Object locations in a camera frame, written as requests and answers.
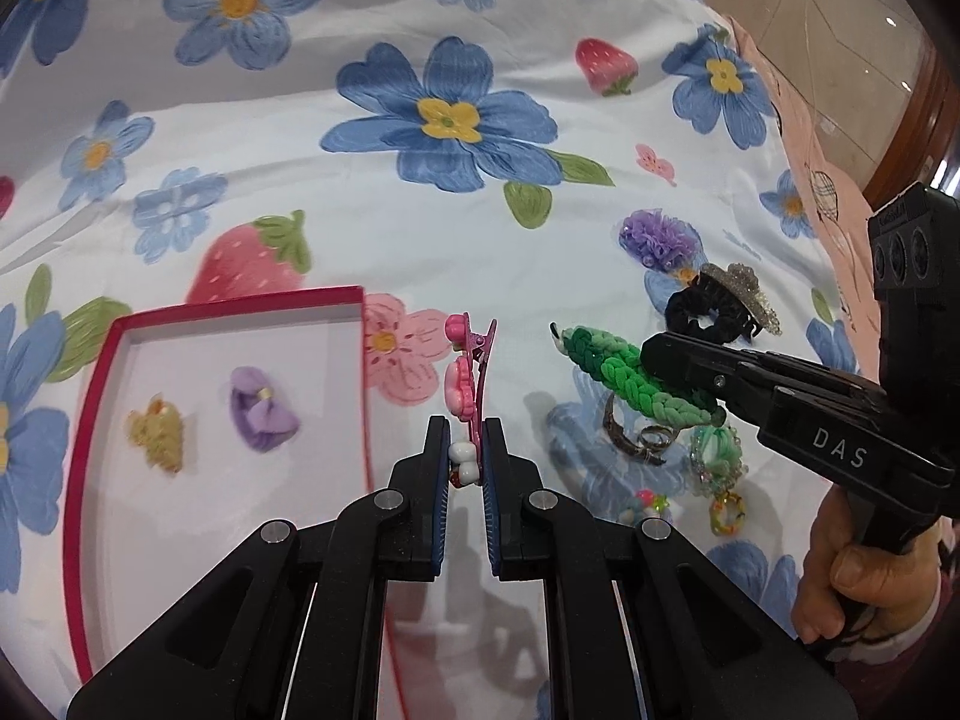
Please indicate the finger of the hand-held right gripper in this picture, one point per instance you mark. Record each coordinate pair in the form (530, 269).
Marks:
(697, 379)
(825, 379)

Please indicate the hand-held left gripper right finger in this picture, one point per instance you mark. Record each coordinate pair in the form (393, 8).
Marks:
(493, 514)

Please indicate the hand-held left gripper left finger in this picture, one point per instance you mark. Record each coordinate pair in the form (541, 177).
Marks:
(441, 499)

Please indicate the gold wrist watch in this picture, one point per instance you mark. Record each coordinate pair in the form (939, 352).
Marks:
(616, 431)

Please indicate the pink flower hair clip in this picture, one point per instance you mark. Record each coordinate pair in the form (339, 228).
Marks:
(459, 390)

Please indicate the red-rimmed white tray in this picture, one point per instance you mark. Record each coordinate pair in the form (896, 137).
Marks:
(225, 345)

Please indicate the person's right hand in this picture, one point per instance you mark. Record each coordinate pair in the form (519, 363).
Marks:
(832, 577)

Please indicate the black scrunchie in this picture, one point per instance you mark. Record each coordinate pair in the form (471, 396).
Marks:
(690, 311)

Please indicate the rhinestone hair claw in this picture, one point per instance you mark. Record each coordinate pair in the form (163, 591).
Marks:
(739, 285)

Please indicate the purple flower scrunchie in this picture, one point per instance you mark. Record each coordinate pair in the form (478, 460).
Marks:
(656, 236)

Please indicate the pink printed cloth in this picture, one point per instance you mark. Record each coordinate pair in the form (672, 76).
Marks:
(810, 165)

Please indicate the purple bow hair clip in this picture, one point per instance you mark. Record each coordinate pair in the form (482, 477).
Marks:
(262, 412)

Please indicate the brown wooden furniture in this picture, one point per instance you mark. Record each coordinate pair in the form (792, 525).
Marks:
(922, 120)

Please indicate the yellow hair claw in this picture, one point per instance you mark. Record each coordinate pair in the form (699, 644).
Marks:
(157, 435)

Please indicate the floral bedsheet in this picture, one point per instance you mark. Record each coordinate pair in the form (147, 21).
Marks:
(300, 127)

